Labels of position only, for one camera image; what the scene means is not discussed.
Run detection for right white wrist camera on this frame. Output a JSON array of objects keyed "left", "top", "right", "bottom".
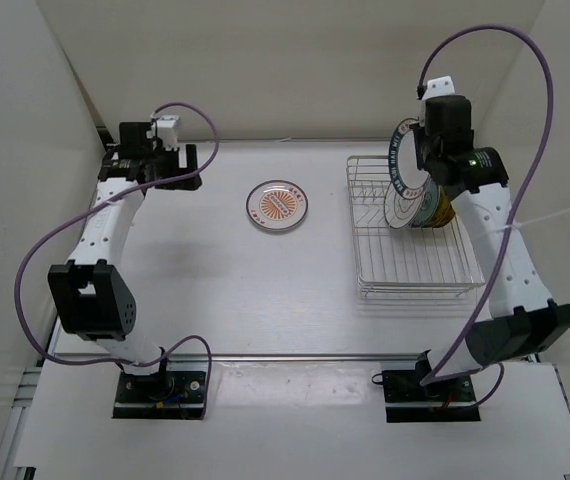
[{"left": 417, "top": 76, "right": 456, "bottom": 101}]

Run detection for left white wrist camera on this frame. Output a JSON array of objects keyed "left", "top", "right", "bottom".
[{"left": 147, "top": 115, "right": 180, "bottom": 151}]

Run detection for aluminium table rail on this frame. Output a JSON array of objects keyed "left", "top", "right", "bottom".
[{"left": 59, "top": 353, "right": 420, "bottom": 363}]

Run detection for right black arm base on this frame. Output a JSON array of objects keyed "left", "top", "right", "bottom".
[{"left": 371, "top": 370, "right": 481, "bottom": 424}]

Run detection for light blue patterned plate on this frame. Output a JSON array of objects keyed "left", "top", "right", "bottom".
[{"left": 410, "top": 179, "right": 440, "bottom": 228}]

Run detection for orange sunburst white plate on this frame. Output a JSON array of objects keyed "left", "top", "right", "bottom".
[{"left": 245, "top": 180, "right": 309, "bottom": 234}]

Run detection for white plate teal line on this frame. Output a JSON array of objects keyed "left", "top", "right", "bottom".
[{"left": 384, "top": 183, "right": 426, "bottom": 229}]

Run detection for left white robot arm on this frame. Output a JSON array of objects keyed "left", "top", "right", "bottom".
[{"left": 47, "top": 115, "right": 202, "bottom": 400}]

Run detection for yellow patterned plate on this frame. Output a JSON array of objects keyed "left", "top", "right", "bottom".
[
  {"left": 441, "top": 194, "right": 456, "bottom": 226},
  {"left": 425, "top": 187, "right": 455, "bottom": 228}
]

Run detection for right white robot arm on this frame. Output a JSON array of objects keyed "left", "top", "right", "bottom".
[{"left": 413, "top": 94, "right": 570, "bottom": 400}]

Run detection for dark blue rim plate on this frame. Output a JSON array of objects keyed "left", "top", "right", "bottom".
[{"left": 387, "top": 117, "right": 431, "bottom": 200}]

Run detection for metal wire dish rack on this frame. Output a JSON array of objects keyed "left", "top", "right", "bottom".
[{"left": 346, "top": 155, "right": 484, "bottom": 302}]

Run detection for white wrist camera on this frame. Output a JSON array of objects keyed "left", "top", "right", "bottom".
[
  {"left": 147, "top": 115, "right": 180, "bottom": 151},
  {"left": 417, "top": 76, "right": 456, "bottom": 101}
]

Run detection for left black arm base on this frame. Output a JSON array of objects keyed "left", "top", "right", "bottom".
[{"left": 112, "top": 361, "right": 209, "bottom": 420}]

